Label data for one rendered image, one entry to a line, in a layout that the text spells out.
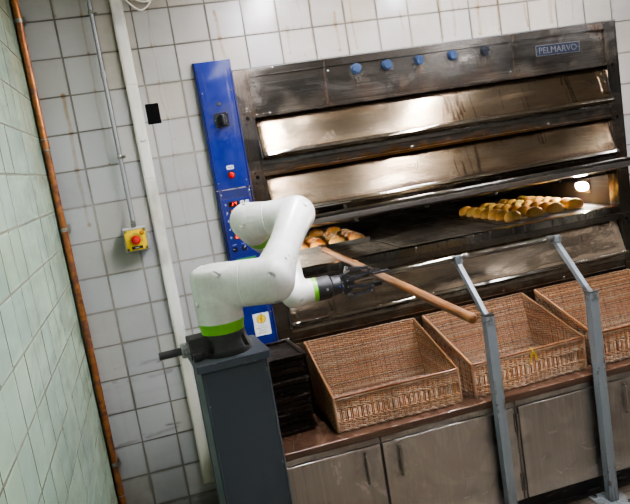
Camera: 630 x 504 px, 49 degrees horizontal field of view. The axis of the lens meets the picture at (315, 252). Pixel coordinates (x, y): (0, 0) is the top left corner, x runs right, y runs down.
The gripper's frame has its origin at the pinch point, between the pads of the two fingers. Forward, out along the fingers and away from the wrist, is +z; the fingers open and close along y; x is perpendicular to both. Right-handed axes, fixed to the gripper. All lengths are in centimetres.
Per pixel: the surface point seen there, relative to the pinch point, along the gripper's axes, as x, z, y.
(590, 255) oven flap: -56, 129, 23
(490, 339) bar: 4, 40, 34
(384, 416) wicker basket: -6, -6, 59
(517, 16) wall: -57, 104, -99
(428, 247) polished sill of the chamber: -56, 43, 3
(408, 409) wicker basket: -6, 5, 58
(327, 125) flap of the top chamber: -56, 3, -62
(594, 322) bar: 3, 88, 37
